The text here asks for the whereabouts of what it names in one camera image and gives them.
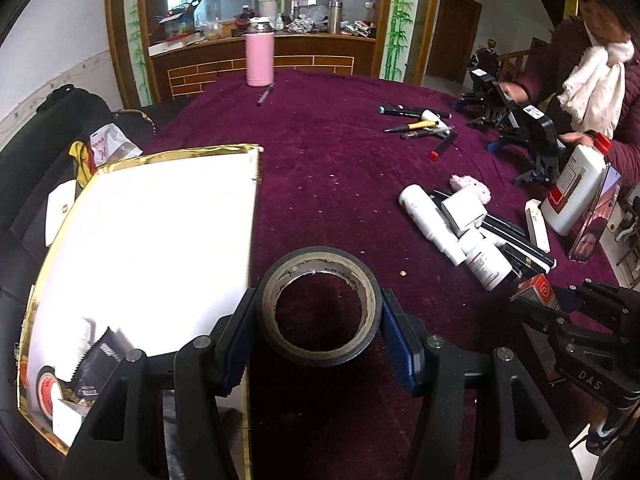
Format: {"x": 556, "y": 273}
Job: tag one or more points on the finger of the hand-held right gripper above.
{"x": 605, "y": 300}
{"x": 542, "y": 316}

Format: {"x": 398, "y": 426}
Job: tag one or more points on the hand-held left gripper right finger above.
{"x": 402, "y": 355}

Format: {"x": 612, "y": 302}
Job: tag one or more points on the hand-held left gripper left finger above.
{"x": 232, "y": 355}

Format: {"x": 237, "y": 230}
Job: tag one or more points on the orange grey glue box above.
{"x": 540, "y": 292}

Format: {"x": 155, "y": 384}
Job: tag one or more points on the black gold lipstick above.
{"x": 520, "y": 267}

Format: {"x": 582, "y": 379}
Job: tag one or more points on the white marker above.
{"x": 542, "y": 260}

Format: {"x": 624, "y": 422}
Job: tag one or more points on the white pill bottle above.
{"x": 487, "y": 265}

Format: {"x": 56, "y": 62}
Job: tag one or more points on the black tape roll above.
{"x": 310, "y": 352}

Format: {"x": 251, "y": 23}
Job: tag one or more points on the thin black pen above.
{"x": 505, "y": 225}

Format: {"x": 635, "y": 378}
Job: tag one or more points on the white barcode box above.
{"x": 462, "y": 210}

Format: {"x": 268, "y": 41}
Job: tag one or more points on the black snack packet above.
{"x": 97, "y": 360}

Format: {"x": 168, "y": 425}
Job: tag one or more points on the gold white gift box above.
{"x": 150, "y": 235}

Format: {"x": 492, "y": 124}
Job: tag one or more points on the tall white bottle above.
{"x": 425, "y": 210}

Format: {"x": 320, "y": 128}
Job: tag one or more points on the pink bear plush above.
{"x": 470, "y": 187}

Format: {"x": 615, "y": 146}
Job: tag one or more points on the small white box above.
{"x": 67, "y": 415}

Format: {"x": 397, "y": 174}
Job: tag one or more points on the red tape roll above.
{"x": 47, "y": 390}

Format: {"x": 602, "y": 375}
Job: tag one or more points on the blue white shoe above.
{"x": 602, "y": 442}

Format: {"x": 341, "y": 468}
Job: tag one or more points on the large white bottle red cap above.
{"x": 575, "y": 185}

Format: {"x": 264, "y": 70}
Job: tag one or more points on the black marker red cap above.
{"x": 445, "y": 146}

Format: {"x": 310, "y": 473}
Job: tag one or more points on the white scarf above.
{"x": 595, "y": 85}

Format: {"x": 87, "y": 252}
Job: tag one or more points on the black grey pen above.
{"x": 430, "y": 132}

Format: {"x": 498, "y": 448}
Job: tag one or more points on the white flat box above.
{"x": 60, "y": 210}

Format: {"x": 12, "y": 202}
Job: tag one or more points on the small white tube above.
{"x": 429, "y": 117}

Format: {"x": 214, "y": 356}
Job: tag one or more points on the yellow black pen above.
{"x": 412, "y": 125}

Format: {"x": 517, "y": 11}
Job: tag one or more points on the black double-ended marker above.
{"x": 410, "y": 109}

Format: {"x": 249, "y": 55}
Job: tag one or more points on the white red packet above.
{"x": 107, "y": 142}

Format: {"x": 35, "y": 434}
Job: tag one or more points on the yellow cloth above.
{"x": 80, "y": 157}

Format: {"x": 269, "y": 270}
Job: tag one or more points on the wooden stair railing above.
{"x": 515, "y": 55}

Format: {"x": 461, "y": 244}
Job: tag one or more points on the black sofa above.
{"x": 30, "y": 160}

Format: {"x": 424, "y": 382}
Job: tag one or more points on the wooden door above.
{"x": 455, "y": 35}

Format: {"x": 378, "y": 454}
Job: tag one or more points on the pink thermos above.
{"x": 260, "y": 57}

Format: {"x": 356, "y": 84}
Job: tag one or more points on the wooden counter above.
{"x": 300, "y": 50}

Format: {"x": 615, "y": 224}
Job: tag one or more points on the small fish tank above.
{"x": 177, "y": 22}

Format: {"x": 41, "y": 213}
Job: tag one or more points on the red black pot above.
{"x": 245, "y": 17}

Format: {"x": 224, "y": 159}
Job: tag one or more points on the pile of crumpled bags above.
{"x": 307, "y": 22}

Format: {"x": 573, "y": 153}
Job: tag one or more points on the steel thermos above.
{"x": 335, "y": 17}

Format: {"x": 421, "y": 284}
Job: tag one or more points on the bamboo painted wooden frame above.
{"x": 397, "y": 20}

